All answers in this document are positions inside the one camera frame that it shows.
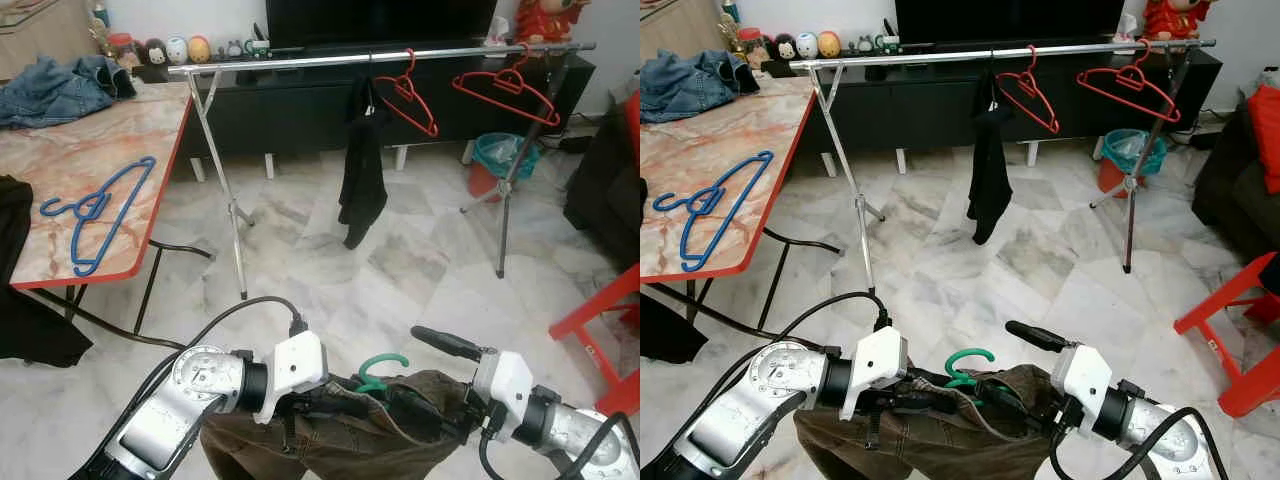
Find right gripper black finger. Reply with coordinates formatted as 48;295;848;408
411;324;489;364
1004;319;1074;355

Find olive brown trousers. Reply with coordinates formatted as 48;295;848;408
794;363;1063;480
199;368;493;480

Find green plastic hanger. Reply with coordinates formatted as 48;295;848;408
351;352;412;397
944;346;997;392

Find blue plastic hanger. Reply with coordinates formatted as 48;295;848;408
40;155;159;279
652;149;777;274

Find red plastic stool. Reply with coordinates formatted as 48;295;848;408
548;263;641;419
1173;250;1280;419

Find black printed T-shirt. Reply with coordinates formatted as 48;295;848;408
966;75;1014;247
337;75;392;251

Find black crumpled garment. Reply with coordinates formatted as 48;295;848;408
640;288;707;367
0;175;94;368

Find black television cabinet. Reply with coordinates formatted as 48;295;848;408
765;45;1224;171
135;48;598;186

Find chrome clothes rack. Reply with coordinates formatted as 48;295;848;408
789;37;1219;297
167;41;599;301

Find black flat television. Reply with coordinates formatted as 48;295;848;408
265;0;499;49
895;0;1127;47

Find marble pattern red-edged table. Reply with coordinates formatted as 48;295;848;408
640;73;844;336
0;78;217;353

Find red seated figurine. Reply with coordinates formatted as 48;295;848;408
1140;0;1218;42
513;0;593;44

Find blue denim garment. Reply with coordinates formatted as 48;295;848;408
0;55;138;131
640;48;763;125

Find light wooden cabinet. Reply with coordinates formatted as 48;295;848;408
640;0;733;79
0;0;103;83

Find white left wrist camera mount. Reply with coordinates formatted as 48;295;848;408
256;329;330;425
838;324;910;422

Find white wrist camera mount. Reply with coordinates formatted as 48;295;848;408
1049;342;1114;433
838;324;910;422
256;329;330;425
471;349;537;443

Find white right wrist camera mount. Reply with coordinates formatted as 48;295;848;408
1049;342;1114;433
471;349;537;443

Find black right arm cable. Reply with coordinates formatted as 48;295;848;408
1048;398;1233;480
477;398;641;480

